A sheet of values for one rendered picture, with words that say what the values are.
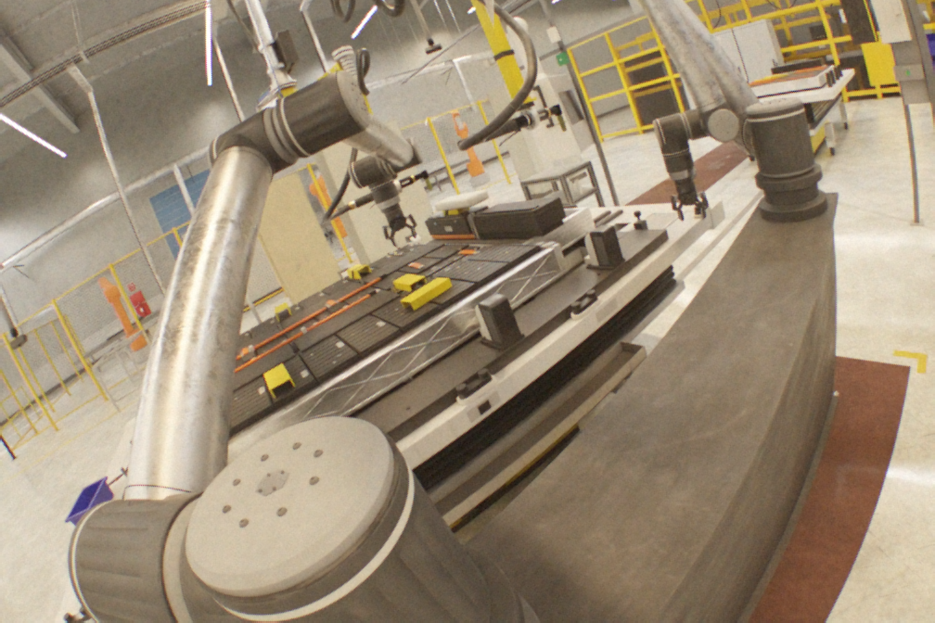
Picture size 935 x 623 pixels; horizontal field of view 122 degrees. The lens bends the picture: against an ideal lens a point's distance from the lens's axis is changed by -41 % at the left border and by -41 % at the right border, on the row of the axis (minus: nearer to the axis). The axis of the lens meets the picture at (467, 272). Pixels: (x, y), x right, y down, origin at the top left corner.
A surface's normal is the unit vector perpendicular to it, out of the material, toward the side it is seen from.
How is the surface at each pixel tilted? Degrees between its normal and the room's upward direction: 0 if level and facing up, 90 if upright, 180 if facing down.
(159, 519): 2
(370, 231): 90
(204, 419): 82
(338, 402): 90
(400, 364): 90
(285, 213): 90
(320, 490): 6
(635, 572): 0
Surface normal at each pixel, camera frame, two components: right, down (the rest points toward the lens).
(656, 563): -0.36, -0.89
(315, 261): 0.52, 0.06
